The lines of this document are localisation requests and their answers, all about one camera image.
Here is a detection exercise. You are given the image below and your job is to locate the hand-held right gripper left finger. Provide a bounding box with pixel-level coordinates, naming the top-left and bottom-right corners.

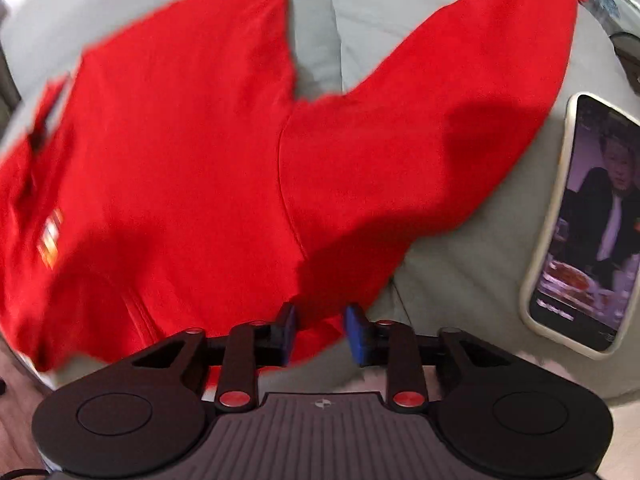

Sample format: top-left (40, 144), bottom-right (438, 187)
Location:
top-left (132, 302), bottom-right (299, 415)

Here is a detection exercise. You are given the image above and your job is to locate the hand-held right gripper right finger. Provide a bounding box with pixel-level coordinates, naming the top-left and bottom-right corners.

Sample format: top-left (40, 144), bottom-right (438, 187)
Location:
top-left (346, 304), bottom-right (506, 415)

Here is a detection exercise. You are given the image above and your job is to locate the red shirt with yellow logo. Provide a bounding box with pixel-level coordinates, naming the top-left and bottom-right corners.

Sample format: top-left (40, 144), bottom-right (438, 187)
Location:
top-left (0, 0), bottom-right (589, 374)

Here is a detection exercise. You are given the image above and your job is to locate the grey sofa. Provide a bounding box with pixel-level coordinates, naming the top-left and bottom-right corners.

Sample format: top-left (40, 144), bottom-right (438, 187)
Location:
top-left (0, 0), bottom-right (640, 407)

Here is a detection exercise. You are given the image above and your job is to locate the pink fluffy blanket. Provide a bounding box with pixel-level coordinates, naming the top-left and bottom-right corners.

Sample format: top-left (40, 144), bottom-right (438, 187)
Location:
top-left (345, 342), bottom-right (640, 480)

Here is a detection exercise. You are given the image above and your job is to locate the smartphone in pale case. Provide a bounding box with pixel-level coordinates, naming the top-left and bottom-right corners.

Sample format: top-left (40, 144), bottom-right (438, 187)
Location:
top-left (519, 92), bottom-right (640, 359)

